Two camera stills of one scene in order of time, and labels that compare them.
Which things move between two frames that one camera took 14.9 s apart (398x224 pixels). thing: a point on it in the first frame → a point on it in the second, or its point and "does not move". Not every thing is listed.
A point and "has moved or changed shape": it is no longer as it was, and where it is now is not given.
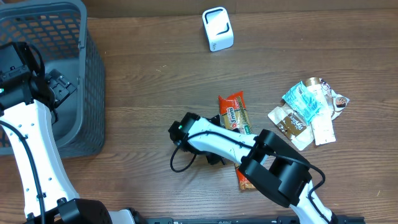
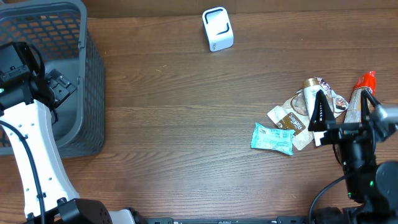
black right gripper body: (215, 158) → (352, 147)
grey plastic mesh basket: (59, 30) does not move
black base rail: (277, 220) does not move
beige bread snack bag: (290, 126) does not move
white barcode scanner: (218, 28) does not move
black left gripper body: (61, 88) does not move
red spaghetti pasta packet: (234, 114) → (353, 115)
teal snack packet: (302, 102) has moved or changed shape
